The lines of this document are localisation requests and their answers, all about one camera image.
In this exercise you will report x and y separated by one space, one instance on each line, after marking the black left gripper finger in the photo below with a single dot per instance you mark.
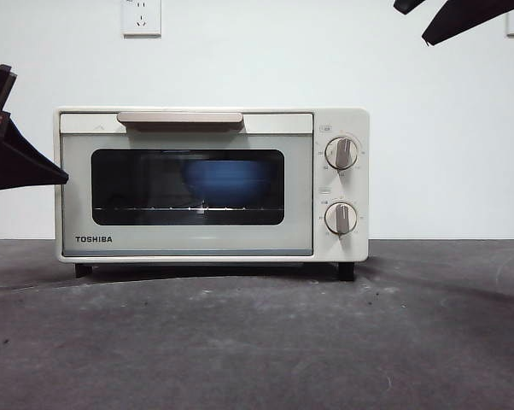
22 166

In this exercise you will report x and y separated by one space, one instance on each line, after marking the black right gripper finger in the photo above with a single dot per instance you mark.
457 19
408 3

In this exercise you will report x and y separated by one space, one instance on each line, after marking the blue ribbed bowl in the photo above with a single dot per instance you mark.
227 181

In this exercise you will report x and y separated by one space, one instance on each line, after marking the white Toshiba toaster oven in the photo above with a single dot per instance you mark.
351 119

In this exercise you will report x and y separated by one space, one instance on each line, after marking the beige oven dial knob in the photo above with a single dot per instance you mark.
343 153
341 218

